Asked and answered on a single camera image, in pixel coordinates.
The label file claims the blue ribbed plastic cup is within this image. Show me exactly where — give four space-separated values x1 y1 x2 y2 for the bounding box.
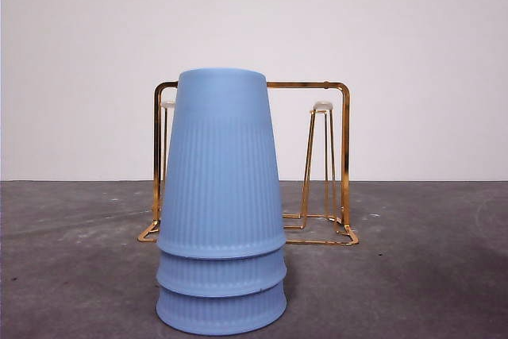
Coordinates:
156 242 288 299
156 67 287 260
156 281 288 326

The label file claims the gold wire cup holder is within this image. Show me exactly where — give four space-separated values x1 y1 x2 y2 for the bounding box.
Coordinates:
137 80 360 245

